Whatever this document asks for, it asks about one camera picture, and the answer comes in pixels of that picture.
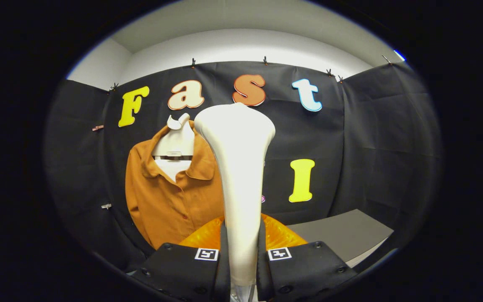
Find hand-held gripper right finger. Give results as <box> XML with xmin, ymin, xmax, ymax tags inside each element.
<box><xmin>257</xmin><ymin>213</ymin><xmax>358</xmax><ymax>302</ymax></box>

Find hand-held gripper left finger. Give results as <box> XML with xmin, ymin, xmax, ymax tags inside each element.
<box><xmin>126</xmin><ymin>216</ymin><xmax>230</xmax><ymax>302</ymax></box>

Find orange-brown button shirt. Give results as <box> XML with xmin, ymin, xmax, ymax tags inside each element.
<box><xmin>125</xmin><ymin>120</ymin><xmax>225</xmax><ymax>250</ymax></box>

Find white garment steamer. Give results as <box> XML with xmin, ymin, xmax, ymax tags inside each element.
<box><xmin>194</xmin><ymin>102</ymin><xmax>276</xmax><ymax>302</ymax></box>

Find white mannequin torso form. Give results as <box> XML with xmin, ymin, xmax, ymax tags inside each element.
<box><xmin>152</xmin><ymin>112</ymin><xmax>196</xmax><ymax>183</ymax></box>

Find black backdrop cloth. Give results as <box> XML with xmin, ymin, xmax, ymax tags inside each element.
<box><xmin>44</xmin><ymin>61</ymin><xmax>443</xmax><ymax>273</ymax></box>

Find row of black cloth clips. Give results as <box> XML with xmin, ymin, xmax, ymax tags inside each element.
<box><xmin>108</xmin><ymin>55</ymin><xmax>393</xmax><ymax>92</ymax></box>

